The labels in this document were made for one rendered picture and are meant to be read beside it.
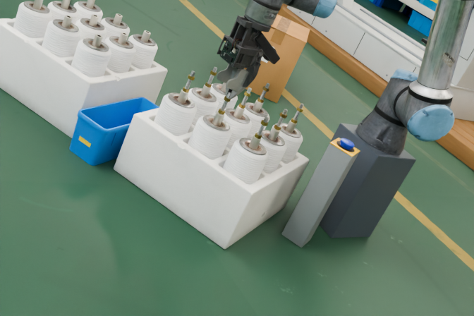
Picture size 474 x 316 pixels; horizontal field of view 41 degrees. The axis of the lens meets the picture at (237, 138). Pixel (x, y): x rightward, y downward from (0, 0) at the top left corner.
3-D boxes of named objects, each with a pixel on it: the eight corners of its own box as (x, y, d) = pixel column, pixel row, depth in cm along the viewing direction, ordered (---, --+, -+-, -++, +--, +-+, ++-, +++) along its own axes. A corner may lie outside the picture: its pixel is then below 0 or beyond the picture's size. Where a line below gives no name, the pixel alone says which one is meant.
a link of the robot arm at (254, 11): (266, 0, 154) (286, 14, 149) (259, 17, 156) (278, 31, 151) (244, -6, 149) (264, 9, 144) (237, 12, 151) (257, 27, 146)
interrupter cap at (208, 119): (199, 113, 165) (201, 111, 165) (226, 121, 168) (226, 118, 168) (204, 128, 159) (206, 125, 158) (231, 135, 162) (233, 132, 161)
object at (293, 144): (250, 168, 191) (274, 118, 184) (278, 180, 192) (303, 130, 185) (247, 183, 182) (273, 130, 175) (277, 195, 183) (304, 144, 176)
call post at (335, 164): (290, 226, 185) (338, 138, 173) (310, 240, 183) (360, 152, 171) (281, 234, 179) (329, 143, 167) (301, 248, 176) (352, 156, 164)
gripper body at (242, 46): (214, 55, 154) (233, 10, 150) (240, 58, 160) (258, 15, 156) (232, 70, 150) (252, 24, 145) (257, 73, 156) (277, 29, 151)
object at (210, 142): (172, 166, 172) (196, 110, 165) (204, 174, 176) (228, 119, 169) (177, 185, 164) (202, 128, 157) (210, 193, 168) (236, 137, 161)
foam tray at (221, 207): (187, 142, 206) (207, 94, 199) (285, 207, 194) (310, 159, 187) (112, 168, 172) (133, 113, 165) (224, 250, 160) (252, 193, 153)
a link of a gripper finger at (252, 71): (234, 80, 158) (247, 49, 155) (239, 81, 159) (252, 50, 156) (245, 89, 155) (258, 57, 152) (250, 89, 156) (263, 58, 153)
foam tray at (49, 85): (66, 61, 223) (81, 15, 217) (149, 116, 212) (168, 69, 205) (-23, 73, 189) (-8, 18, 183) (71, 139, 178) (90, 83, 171)
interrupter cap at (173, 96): (175, 107, 162) (176, 105, 162) (163, 93, 167) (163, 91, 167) (199, 110, 167) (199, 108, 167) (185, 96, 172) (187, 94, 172)
